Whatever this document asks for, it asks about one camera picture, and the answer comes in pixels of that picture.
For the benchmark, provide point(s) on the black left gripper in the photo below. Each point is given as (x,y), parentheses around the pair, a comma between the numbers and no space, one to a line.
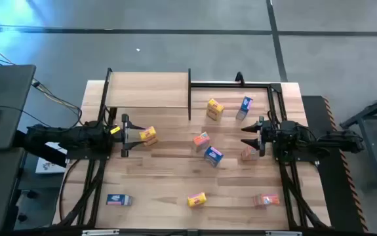
(125,136)

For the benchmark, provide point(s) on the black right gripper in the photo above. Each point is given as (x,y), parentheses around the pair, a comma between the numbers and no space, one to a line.
(268,136)

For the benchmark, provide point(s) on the yellow Corn Pops cereal box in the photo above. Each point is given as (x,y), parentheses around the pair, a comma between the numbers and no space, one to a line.
(215,108)
(196,199)
(147,133)

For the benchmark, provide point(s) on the orange Mini-Wheats cereal box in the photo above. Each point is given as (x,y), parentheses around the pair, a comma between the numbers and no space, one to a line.
(201,140)
(267,199)
(248,154)

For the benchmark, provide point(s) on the blue Frosted Flakes cereal box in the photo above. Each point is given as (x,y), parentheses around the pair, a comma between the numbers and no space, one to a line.
(213,155)
(117,199)
(245,105)

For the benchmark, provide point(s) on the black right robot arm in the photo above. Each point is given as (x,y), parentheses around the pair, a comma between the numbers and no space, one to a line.
(306,137)

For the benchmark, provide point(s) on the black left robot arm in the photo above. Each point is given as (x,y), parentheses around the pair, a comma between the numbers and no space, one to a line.
(63,137)

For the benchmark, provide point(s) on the white printed box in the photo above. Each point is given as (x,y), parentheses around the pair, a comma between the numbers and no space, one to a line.
(48,165)

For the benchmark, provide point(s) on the black hazard-striped floor mat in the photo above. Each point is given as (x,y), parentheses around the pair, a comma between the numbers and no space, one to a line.
(334,203)

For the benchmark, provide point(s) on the black round knob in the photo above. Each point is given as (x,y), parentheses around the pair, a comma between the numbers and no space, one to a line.
(21,217)
(31,194)

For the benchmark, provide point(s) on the wooden shelf black metal frame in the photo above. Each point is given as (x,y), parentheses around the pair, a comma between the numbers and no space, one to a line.
(145,90)

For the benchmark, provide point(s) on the black aluminium rig frame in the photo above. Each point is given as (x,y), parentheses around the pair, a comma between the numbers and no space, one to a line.
(227,85)

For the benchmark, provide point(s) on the silver metal bracket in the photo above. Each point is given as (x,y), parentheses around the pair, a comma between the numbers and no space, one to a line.
(283,233)
(100,232)

